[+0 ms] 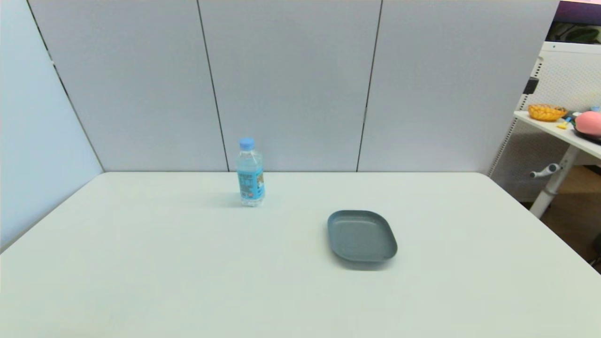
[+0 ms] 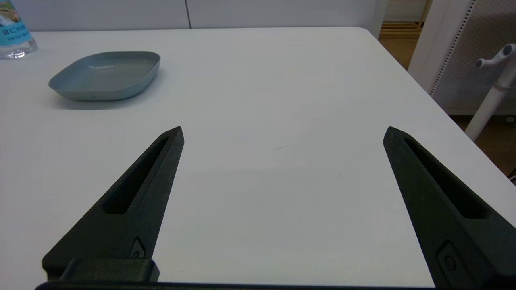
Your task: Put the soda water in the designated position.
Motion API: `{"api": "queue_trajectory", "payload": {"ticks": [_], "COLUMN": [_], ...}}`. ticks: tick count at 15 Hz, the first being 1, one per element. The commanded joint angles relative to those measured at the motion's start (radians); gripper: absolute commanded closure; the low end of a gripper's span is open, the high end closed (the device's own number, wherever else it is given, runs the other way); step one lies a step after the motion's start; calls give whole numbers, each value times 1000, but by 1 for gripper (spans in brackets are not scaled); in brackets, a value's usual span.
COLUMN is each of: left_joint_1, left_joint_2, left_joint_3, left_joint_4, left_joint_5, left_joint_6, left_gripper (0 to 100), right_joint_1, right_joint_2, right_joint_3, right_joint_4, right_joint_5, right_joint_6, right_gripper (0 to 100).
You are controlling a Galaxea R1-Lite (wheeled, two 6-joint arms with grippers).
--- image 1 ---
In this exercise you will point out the white height-adjustable desk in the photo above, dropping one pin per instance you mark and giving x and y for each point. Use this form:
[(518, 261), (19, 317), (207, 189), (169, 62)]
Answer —
[(563, 159)]

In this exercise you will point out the orange woven basket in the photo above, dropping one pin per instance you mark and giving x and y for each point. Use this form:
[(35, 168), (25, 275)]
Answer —
[(547, 113)]

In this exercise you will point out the grey rounded plastic plate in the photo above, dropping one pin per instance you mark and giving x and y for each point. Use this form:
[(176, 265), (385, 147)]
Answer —
[(361, 237)]

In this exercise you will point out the black dish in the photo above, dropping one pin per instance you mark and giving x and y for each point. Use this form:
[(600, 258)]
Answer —
[(587, 136)]

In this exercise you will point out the white perforated pegboard panel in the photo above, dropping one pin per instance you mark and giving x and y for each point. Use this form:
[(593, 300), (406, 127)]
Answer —
[(563, 75)]

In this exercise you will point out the black clip on pegboard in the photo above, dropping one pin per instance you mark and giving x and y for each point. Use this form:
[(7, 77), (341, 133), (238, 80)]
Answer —
[(531, 86)]

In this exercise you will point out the clear soda water bottle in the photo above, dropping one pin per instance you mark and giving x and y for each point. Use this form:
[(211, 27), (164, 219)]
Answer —
[(250, 185)]

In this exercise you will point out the small yellow toy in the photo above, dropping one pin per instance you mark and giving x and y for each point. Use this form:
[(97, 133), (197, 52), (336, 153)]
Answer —
[(562, 125)]

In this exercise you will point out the pink round plush object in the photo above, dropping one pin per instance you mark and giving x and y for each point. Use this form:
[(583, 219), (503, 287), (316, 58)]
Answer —
[(589, 123)]

